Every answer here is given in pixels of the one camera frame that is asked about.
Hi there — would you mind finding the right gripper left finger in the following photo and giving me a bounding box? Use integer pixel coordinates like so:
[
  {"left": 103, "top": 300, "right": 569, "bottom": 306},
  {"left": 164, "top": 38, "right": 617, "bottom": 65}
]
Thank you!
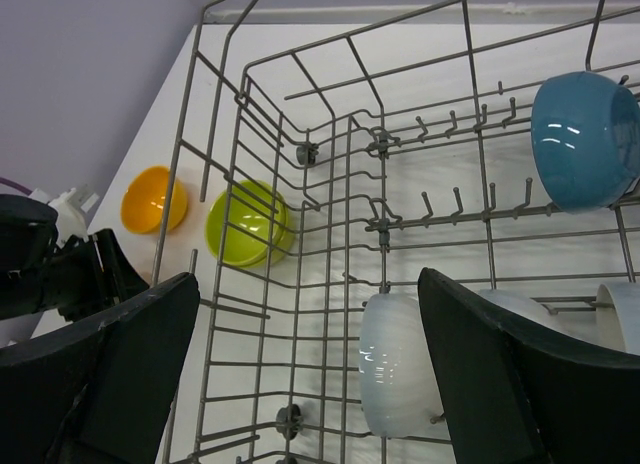
[{"left": 1, "top": 273, "right": 200, "bottom": 463}]

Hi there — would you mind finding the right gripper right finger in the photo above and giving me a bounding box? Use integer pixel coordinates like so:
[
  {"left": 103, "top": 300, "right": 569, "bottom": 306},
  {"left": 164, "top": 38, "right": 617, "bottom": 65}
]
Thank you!
[{"left": 417, "top": 268, "right": 639, "bottom": 463}]

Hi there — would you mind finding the white bowl stack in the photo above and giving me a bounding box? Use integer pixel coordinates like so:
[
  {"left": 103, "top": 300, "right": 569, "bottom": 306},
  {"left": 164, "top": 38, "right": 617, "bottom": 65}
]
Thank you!
[{"left": 358, "top": 293, "right": 443, "bottom": 438}]

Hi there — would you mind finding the orange bowl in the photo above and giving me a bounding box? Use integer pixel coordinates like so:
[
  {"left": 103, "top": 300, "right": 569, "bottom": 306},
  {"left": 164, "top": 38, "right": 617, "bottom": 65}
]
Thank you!
[{"left": 120, "top": 166, "right": 189, "bottom": 234}]

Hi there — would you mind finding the blue bowl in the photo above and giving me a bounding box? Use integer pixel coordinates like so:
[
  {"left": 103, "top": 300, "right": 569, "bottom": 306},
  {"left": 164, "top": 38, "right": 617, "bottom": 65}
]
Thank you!
[{"left": 531, "top": 71, "right": 639, "bottom": 214}]

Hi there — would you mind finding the grey wire dish rack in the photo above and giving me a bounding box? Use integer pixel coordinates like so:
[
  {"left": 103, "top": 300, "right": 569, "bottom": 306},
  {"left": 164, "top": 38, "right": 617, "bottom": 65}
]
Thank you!
[{"left": 153, "top": 0, "right": 639, "bottom": 463}]

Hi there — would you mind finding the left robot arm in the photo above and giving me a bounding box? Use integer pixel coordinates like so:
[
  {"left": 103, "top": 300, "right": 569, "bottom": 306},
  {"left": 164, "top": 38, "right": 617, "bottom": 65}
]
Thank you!
[{"left": 1, "top": 194, "right": 149, "bottom": 322}]

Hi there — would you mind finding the green bowl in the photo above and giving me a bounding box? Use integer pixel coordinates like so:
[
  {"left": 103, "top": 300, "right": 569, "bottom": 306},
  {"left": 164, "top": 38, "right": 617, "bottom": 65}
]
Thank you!
[{"left": 204, "top": 180, "right": 295, "bottom": 268}]

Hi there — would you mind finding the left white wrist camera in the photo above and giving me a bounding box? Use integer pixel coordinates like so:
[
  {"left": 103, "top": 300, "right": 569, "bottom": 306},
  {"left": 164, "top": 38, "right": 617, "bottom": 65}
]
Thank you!
[{"left": 28, "top": 185, "right": 99, "bottom": 248}]

